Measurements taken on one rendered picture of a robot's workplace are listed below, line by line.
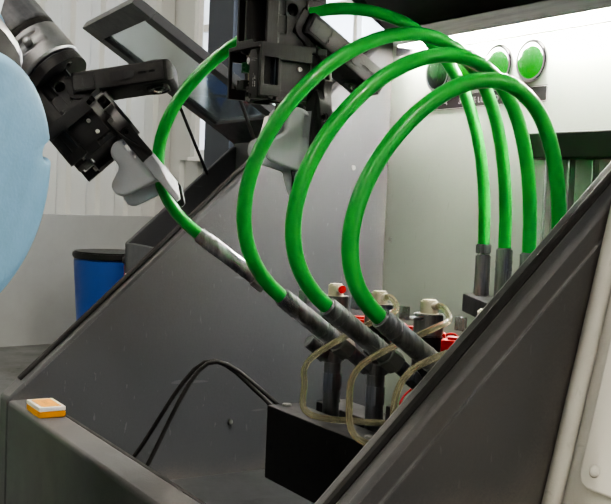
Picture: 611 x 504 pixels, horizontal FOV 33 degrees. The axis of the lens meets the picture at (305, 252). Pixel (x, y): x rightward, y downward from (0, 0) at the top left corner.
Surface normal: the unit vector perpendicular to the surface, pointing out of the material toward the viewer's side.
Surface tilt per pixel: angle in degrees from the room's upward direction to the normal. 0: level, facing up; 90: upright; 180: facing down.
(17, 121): 97
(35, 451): 90
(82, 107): 77
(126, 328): 90
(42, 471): 90
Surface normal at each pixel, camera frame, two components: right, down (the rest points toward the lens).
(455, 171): -0.86, -0.01
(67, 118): -0.07, -0.18
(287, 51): 0.51, 0.07
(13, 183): 0.93, 0.18
